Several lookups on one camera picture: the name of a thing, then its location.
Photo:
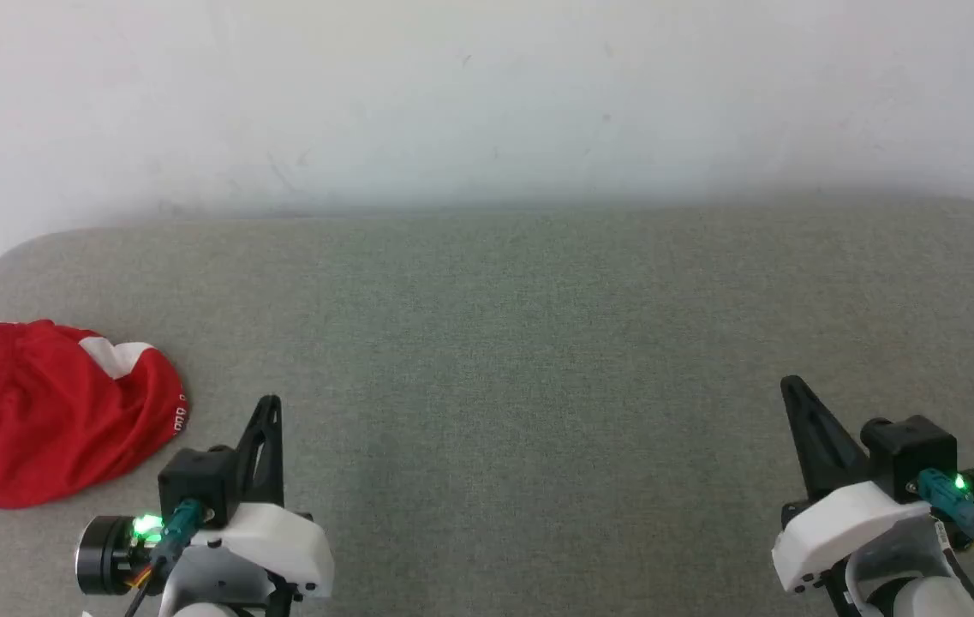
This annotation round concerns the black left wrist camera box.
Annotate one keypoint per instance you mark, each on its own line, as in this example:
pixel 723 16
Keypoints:
pixel 195 476

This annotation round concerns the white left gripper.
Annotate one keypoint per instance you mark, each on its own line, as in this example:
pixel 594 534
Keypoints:
pixel 281 540

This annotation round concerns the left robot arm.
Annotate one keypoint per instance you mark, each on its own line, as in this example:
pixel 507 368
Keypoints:
pixel 212 574

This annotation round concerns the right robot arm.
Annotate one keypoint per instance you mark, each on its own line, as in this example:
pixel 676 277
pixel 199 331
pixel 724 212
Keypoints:
pixel 906 561

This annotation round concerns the red and white shorts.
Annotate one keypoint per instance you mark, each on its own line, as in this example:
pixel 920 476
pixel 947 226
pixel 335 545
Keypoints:
pixel 32 411

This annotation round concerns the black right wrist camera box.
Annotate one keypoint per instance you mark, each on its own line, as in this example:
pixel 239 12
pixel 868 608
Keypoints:
pixel 911 450

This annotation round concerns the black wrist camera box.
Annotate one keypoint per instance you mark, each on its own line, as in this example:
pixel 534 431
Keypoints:
pixel 911 450
pixel 195 476

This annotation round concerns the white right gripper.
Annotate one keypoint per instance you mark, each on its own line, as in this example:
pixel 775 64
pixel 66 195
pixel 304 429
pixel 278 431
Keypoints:
pixel 838 518

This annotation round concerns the grey fabric sofa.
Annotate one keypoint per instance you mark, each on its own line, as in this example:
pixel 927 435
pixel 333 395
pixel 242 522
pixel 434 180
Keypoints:
pixel 504 360

